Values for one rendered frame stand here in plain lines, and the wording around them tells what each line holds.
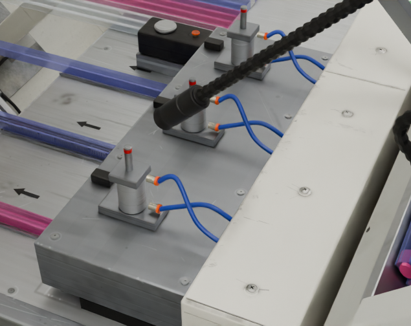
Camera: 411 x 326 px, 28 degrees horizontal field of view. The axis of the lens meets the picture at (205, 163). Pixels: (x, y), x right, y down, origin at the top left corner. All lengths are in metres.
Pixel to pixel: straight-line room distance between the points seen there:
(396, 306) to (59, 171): 0.43
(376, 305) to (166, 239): 0.22
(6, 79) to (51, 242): 1.51
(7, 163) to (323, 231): 0.33
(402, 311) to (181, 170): 0.30
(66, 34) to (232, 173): 1.66
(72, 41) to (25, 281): 1.66
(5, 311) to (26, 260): 0.06
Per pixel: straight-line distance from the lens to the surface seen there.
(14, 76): 2.13
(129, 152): 0.60
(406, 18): 0.71
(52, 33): 2.27
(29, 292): 0.68
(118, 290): 0.61
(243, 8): 0.76
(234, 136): 0.71
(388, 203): 0.62
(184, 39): 0.86
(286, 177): 0.64
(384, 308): 0.44
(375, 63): 0.78
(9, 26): 2.03
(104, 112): 0.84
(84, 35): 2.33
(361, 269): 0.57
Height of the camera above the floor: 1.66
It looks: 43 degrees down
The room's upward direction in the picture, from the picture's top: 63 degrees clockwise
